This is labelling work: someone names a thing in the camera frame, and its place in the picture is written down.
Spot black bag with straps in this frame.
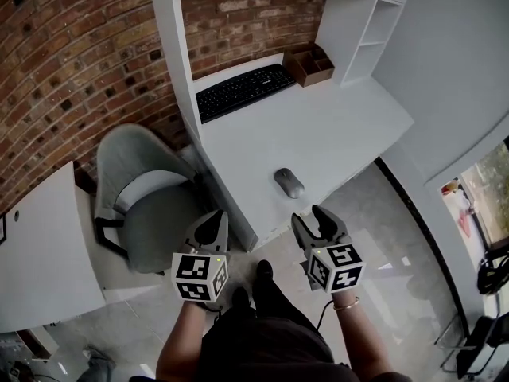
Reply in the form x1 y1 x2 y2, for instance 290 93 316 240
476 247 509 295

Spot person's left forearm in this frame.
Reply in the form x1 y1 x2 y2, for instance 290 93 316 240
155 301 208 382

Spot black metal frame chair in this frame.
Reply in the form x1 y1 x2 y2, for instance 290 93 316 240
435 314 509 378

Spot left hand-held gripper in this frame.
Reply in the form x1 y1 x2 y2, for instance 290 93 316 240
171 209 232 305

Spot person's black clothing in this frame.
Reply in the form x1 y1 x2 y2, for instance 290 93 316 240
197 275 352 382

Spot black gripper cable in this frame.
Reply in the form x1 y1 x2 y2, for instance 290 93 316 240
316 298 334 331

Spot person's right forearm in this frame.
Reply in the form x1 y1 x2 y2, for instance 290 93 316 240
331 294 403 382

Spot person's black shoe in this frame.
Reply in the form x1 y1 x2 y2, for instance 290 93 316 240
231 286 251 308
255 259 274 283

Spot white desk with shelves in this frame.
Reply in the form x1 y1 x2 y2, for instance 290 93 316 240
147 0 418 253

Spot plain white desk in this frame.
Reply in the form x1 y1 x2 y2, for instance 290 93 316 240
0 161 107 333

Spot grey computer mouse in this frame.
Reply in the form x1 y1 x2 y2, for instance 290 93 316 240
273 167 306 200

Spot thin gold bracelet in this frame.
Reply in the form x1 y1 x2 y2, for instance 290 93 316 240
332 295 361 312

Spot black keyboard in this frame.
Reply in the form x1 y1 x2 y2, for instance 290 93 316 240
195 63 297 125

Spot window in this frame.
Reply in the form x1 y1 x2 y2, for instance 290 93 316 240
438 135 509 251

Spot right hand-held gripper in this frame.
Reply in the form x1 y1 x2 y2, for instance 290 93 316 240
290 205 367 294

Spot grey upholstered armchair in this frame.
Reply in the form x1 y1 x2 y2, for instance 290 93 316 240
93 123 208 275

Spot brown desk organizer box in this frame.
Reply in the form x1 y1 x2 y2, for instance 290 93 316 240
282 42 336 88

